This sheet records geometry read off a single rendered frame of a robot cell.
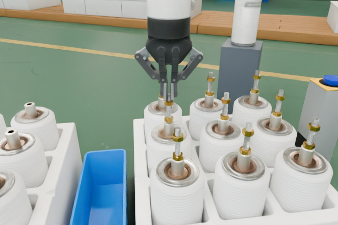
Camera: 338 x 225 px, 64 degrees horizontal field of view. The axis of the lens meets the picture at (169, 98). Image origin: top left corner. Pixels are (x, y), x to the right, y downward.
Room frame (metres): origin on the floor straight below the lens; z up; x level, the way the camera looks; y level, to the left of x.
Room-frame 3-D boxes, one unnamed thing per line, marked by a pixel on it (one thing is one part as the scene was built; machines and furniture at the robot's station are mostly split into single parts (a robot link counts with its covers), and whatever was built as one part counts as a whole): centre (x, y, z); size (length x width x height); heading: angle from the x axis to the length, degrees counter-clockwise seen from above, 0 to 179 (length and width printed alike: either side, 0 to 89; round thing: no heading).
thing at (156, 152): (0.49, 0.00, 0.16); 0.10 x 0.10 x 0.18
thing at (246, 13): (1.03, -0.28, 0.39); 0.09 x 0.09 x 0.17; 68
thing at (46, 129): (0.56, 0.33, 0.16); 0.10 x 0.10 x 0.18
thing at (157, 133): (0.49, 0.00, 0.25); 0.08 x 0.08 x 0.01
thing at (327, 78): (0.61, -0.39, 0.32); 0.04 x 0.04 x 0.02
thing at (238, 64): (1.03, -0.28, 0.15); 0.14 x 0.14 x 0.30; 68
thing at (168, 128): (0.49, 0.00, 0.26); 0.02 x 0.02 x 0.03
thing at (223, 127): (0.50, -0.12, 0.26); 0.02 x 0.02 x 0.03
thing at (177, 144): (0.37, -0.01, 0.30); 0.01 x 0.01 x 0.08
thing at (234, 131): (0.50, -0.12, 0.25); 0.08 x 0.08 x 0.01
